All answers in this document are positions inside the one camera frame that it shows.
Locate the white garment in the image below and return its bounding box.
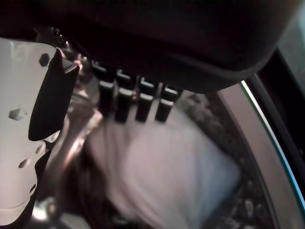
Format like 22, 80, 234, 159
87, 107, 242, 229

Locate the dark grey washing machine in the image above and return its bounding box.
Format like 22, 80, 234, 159
23, 21, 305, 229

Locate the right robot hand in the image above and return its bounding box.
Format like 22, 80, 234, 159
0, 0, 305, 226

